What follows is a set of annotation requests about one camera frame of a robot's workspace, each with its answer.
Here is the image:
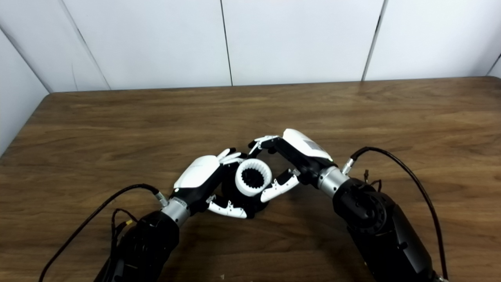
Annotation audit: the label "thin black wire bundle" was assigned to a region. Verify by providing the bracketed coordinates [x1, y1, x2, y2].
[363, 169, 382, 193]

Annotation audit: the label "round black gear part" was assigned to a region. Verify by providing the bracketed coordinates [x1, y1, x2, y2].
[221, 157, 274, 219]

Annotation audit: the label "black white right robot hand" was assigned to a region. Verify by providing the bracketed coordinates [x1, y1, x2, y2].
[248, 128, 335, 203]

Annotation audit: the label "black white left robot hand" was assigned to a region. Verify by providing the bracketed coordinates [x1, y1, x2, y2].
[172, 148, 248, 219]

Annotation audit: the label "white toothed ring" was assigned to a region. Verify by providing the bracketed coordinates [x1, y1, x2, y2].
[235, 159, 273, 197]

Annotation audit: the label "thin wires with yellow plug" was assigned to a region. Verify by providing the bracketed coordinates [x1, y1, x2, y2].
[110, 208, 138, 275]

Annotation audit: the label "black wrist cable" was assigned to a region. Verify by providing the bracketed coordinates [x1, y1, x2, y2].
[341, 146, 449, 281]
[38, 183, 169, 282]

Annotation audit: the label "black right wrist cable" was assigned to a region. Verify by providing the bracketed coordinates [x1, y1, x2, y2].
[341, 146, 449, 281]

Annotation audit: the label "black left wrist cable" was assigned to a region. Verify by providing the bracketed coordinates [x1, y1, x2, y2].
[38, 183, 169, 282]

